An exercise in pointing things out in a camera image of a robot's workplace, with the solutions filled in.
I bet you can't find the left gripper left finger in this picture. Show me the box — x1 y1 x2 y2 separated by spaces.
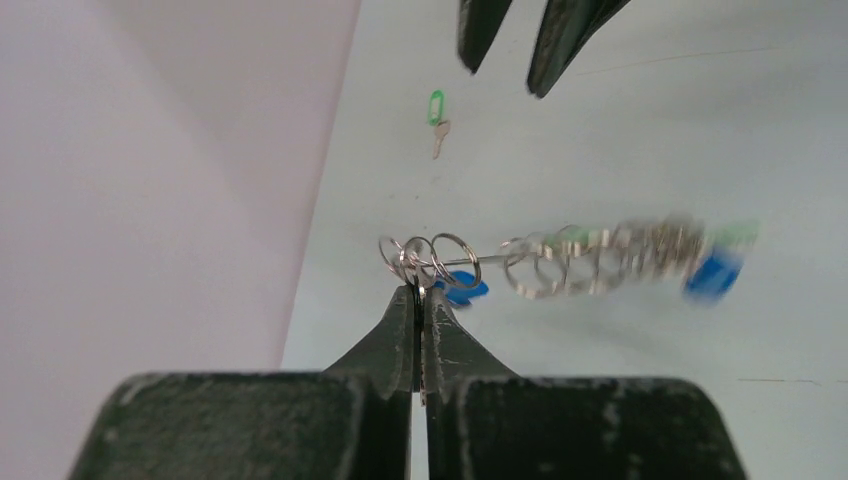
70 287 418 479

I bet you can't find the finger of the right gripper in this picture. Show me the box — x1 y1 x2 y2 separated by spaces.
526 0 629 99
457 0 512 75

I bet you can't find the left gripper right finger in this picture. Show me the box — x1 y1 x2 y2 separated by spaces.
421 289 747 479

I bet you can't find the keyring with tagged keys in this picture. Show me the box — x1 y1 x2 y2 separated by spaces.
378 215 760 308

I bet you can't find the key with green tag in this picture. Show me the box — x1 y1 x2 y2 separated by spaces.
427 90 451 159

